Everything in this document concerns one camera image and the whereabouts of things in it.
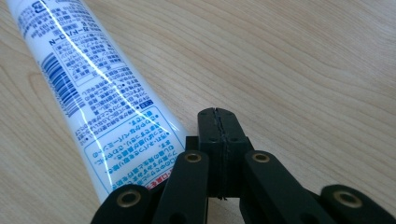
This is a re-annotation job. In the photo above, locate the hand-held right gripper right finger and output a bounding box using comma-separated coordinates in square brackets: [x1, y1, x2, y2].
[214, 107, 255, 200]

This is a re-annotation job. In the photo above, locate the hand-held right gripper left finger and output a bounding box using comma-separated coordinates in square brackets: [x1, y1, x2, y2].
[185, 107, 226, 199]

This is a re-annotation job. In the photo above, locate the white toothpaste tube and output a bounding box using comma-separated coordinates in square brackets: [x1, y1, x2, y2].
[5, 0, 190, 205]

